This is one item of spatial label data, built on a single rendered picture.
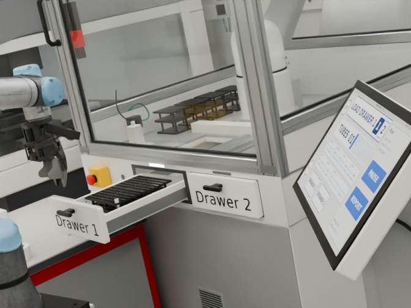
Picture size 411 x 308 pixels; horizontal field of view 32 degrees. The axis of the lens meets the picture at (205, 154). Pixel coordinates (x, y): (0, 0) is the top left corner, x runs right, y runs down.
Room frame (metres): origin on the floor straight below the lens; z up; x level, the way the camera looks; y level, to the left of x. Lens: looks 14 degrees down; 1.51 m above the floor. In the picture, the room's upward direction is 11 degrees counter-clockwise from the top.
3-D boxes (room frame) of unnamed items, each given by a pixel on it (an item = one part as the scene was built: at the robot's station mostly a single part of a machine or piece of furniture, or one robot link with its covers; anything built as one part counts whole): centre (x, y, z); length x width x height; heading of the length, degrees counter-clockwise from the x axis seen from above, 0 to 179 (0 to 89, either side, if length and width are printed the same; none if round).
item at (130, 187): (2.17, 0.26, 0.87); 0.22 x 0.18 x 0.06; 130
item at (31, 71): (2.01, 0.45, 1.30); 0.09 x 0.08 x 0.11; 149
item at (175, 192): (2.18, 0.26, 0.86); 0.40 x 0.26 x 0.06; 130
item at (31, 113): (2.02, 0.45, 1.22); 0.08 x 0.08 x 0.05
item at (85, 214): (2.04, 0.42, 0.87); 0.29 x 0.02 x 0.11; 40
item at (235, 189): (2.01, -0.03, 0.87); 0.29 x 0.02 x 0.11; 40
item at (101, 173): (2.49, 0.40, 0.88); 0.07 x 0.05 x 0.07; 40
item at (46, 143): (2.01, 0.46, 1.14); 0.09 x 0.08 x 0.12; 130
